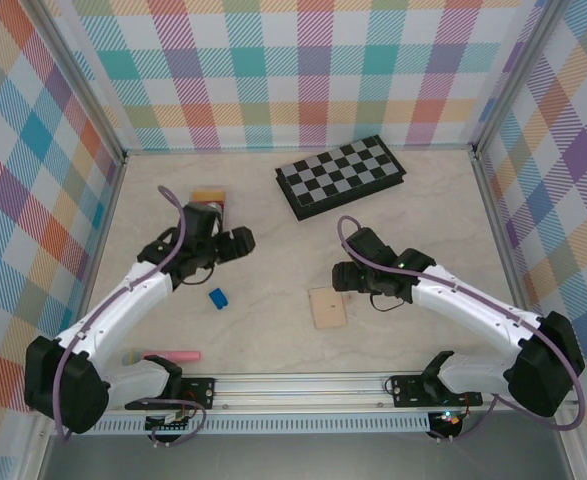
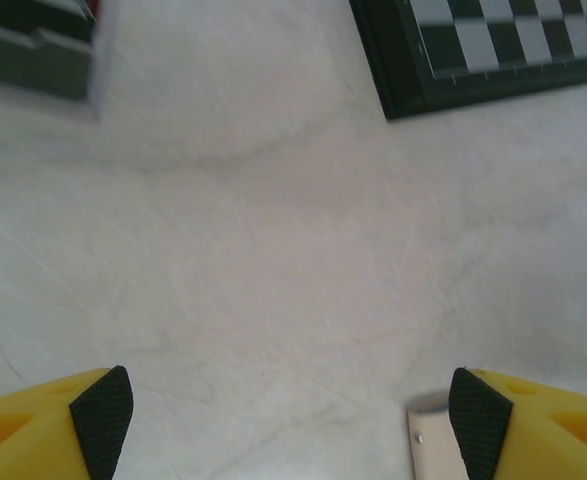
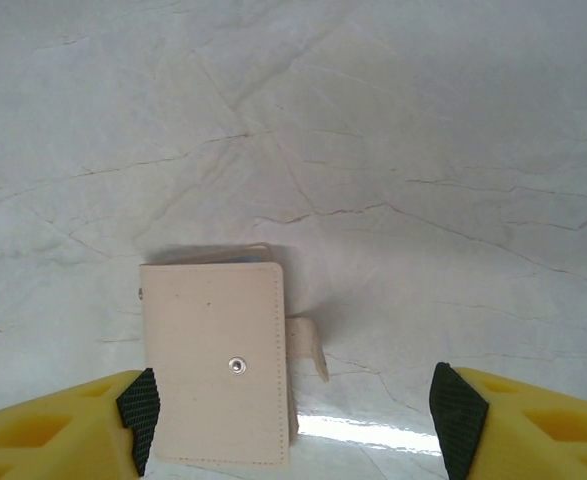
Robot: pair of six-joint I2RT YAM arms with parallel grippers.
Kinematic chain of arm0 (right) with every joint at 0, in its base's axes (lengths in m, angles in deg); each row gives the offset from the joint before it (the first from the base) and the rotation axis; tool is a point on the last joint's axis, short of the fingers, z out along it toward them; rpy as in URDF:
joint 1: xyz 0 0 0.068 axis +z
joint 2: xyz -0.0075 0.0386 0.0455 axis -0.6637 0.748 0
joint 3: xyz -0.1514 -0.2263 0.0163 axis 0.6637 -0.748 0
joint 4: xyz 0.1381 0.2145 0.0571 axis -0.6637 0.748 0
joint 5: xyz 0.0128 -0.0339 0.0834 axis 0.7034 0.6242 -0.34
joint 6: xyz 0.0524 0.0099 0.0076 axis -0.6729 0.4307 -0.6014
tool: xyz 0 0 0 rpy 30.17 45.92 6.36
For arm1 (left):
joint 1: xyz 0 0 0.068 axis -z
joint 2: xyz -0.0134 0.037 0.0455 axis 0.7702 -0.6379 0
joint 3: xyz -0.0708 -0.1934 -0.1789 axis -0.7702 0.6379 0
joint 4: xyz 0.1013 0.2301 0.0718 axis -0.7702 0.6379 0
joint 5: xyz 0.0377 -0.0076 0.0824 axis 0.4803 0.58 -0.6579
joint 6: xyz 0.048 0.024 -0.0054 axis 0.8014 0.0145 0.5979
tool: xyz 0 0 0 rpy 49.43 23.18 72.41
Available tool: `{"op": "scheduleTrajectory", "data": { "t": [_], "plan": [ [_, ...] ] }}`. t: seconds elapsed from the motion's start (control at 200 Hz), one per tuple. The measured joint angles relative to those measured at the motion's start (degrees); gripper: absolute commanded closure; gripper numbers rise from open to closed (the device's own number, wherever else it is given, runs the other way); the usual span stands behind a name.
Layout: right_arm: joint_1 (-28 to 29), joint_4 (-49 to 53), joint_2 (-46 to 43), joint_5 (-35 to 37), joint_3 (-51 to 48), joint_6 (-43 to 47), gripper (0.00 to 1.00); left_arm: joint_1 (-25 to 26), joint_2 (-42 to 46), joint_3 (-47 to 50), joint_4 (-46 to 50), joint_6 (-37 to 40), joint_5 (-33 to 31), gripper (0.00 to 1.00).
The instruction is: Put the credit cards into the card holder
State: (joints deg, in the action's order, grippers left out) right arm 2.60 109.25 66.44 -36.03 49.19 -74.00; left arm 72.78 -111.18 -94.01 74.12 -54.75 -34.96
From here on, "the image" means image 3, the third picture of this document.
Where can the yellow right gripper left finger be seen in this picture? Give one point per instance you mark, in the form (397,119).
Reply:
(48,430)

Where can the beige leather card holder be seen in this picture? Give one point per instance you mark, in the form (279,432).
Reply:
(213,325)

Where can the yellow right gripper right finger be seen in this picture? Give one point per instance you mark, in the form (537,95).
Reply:
(548,435)

